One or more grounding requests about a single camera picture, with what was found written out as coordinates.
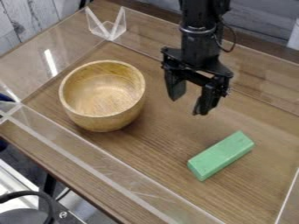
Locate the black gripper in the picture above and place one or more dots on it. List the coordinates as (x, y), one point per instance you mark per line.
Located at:
(195, 63)

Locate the brown wooden bowl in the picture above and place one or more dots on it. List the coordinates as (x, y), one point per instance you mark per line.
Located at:
(103, 95)

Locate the green rectangular block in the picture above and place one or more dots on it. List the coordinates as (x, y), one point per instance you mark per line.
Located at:
(220, 155)

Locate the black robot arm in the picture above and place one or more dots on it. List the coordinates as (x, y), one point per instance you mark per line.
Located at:
(203, 13)

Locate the white object at right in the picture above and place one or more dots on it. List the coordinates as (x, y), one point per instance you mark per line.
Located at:
(294, 38)

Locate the black table leg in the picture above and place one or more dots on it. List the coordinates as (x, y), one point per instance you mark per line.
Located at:
(49, 185)

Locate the clear acrylic tray wall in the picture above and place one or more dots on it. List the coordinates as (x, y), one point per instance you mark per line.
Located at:
(131, 171)

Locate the black metal bracket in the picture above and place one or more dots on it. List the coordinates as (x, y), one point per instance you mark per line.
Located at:
(61, 214)

